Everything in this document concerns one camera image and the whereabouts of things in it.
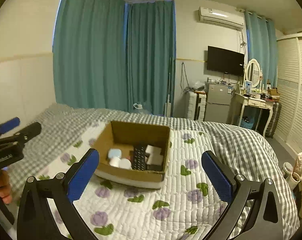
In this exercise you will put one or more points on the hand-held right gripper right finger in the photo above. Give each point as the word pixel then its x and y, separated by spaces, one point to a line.
pixel 217 177

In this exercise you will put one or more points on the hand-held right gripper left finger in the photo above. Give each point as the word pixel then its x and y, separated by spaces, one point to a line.
pixel 84 173

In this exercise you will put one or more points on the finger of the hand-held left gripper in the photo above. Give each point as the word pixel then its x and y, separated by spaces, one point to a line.
pixel 28 131
pixel 8 126

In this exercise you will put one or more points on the light blue round case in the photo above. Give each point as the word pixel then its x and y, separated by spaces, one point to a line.
pixel 114 153

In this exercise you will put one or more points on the white round jar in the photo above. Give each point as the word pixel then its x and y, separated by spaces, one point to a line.
pixel 125 163

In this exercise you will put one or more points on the black remote control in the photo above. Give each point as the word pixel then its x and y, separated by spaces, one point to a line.
pixel 139 157

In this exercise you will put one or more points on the black power adapter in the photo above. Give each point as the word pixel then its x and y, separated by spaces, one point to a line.
pixel 154 167

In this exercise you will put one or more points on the small white box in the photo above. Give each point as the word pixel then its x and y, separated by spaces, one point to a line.
pixel 154 155

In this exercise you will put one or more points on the person's left hand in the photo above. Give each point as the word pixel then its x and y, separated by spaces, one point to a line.
pixel 5 187

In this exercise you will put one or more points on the grey checked blanket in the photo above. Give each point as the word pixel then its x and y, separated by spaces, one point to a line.
pixel 240 142

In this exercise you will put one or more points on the blue storage basket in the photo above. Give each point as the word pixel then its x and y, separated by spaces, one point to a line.
pixel 248 121

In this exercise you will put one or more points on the white floral quilt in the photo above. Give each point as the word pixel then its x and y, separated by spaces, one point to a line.
pixel 151 205

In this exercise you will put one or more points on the silver small fridge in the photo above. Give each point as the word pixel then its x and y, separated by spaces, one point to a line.
pixel 218 102

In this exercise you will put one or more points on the white suitcase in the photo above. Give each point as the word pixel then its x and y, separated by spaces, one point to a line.
pixel 196 105

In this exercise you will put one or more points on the white dressing table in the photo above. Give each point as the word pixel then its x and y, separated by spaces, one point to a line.
pixel 253 103

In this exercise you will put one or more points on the dark suitcase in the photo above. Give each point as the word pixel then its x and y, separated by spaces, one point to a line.
pixel 275 120

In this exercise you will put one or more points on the clear water jug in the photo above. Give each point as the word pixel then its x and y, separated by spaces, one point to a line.
pixel 139 106

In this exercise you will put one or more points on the small brown cardboard box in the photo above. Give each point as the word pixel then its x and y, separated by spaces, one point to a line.
pixel 273 93

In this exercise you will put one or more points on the white mop pole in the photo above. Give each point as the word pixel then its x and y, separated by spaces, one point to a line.
pixel 168 87

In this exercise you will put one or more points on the wide teal curtain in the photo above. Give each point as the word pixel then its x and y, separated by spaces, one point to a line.
pixel 91 50

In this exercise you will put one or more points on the white oval mirror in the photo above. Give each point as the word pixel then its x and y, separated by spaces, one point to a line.
pixel 253 70

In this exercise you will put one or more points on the white slatted wardrobe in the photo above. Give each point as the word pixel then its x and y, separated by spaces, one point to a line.
pixel 294 92

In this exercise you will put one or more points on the narrow teal curtain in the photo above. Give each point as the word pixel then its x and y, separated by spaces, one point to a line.
pixel 262 50

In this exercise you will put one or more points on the white air conditioner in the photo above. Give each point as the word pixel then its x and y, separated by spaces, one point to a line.
pixel 220 17

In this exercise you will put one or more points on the black wall television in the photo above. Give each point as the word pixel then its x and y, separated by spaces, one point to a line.
pixel 225 60

